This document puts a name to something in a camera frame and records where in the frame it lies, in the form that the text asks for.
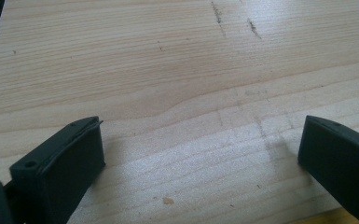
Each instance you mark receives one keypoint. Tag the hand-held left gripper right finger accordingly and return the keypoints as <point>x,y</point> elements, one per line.
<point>342,165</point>

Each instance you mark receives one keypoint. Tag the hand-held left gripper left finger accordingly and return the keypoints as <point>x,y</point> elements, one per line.
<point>59,174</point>

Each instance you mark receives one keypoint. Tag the square wooden coaster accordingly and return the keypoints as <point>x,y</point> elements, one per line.
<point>332,217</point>

